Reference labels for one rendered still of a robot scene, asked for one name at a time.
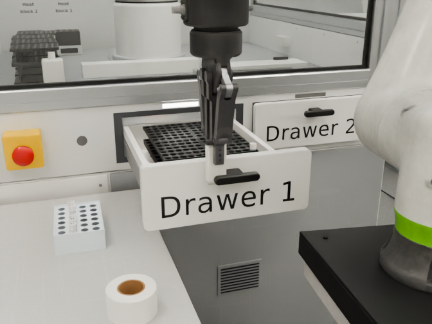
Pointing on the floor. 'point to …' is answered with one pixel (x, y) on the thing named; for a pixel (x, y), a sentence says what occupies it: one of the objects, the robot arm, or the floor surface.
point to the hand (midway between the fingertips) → (216, 162)
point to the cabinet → (248, 238)
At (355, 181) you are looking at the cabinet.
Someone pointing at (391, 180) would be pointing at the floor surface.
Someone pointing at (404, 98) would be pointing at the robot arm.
